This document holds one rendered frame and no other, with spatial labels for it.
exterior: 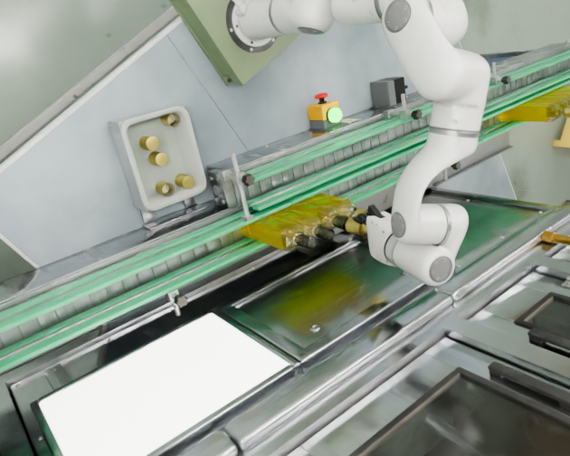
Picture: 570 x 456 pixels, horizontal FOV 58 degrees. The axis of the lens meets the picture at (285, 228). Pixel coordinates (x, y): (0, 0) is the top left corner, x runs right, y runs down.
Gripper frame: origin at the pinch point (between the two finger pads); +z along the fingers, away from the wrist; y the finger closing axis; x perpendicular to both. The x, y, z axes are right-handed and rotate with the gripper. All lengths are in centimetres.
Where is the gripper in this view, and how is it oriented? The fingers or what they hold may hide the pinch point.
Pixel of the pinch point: (363, 227)
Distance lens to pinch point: 120.7
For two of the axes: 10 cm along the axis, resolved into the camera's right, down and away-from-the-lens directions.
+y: -1.7, -9.2, -3.4
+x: -9.2, 2.7, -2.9
